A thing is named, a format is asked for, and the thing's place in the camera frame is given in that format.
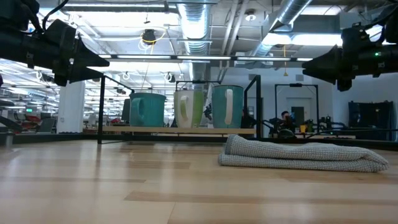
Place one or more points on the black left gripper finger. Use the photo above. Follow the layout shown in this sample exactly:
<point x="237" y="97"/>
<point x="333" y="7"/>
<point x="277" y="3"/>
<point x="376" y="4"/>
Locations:
<point x="85" y="57"/>
<point x="84" y="74"/>

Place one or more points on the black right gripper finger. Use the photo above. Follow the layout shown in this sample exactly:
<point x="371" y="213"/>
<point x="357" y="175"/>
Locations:
<point x="326" y="60"/>
<point x="326" y="76"/>

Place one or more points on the wide speckled teal mug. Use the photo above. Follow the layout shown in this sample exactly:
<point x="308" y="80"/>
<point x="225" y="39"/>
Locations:
<point x="154" y="109"/>

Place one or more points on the tall pale teal mug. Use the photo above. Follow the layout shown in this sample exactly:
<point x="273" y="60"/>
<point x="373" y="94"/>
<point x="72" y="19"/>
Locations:
<point x="219" y="107"/>

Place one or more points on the green and white mug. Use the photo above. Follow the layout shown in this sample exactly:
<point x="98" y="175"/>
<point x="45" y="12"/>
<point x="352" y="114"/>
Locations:
<point x="197" y="109"/>

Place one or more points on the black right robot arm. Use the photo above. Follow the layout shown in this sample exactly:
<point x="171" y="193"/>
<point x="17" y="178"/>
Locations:
<point x="392" y="59"/>

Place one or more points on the background black robot arm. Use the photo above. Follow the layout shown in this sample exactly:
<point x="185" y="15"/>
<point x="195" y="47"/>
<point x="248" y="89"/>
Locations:
<point x="331" y="123"/>

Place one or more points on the green cup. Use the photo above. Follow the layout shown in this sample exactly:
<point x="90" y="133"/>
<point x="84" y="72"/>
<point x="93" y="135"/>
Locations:
<point x="309" y="127"/>

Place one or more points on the orange cup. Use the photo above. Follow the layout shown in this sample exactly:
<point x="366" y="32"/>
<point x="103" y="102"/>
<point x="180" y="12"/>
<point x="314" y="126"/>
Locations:
<point x="303" y="128"/>

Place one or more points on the person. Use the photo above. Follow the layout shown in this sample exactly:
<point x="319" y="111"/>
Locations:
<point x="284" y="116"/>

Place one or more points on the wooden background work table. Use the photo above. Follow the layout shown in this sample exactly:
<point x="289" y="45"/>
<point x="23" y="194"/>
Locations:
<point x="329" y="136"/>

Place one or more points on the black cabinet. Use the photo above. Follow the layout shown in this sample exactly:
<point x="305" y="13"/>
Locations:
<point x="370" y="121"/>

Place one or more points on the folded grey cloth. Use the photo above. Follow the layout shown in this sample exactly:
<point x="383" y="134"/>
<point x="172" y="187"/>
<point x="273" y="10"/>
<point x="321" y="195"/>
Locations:
<point x="295" y="155"/>

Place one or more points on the long ceiling light bar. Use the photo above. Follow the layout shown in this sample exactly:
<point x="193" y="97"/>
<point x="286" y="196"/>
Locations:
<point x="202" y="58"/>

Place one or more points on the black background rack frame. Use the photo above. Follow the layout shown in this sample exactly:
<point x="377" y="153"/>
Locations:
<point x="295" y="85"/>

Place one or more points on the silver ventilation duct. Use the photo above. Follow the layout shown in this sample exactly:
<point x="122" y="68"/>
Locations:
<point x="289" y="12"/>
<point x="194" y="25"/>

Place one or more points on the black overhead camera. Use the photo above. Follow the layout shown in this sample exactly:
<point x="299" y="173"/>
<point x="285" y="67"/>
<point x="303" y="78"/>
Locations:
<point x="149" y="36"/>

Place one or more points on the black metal table frame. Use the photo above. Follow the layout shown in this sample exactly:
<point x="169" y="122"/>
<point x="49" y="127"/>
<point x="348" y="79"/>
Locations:
<point x="46" y="137"/>

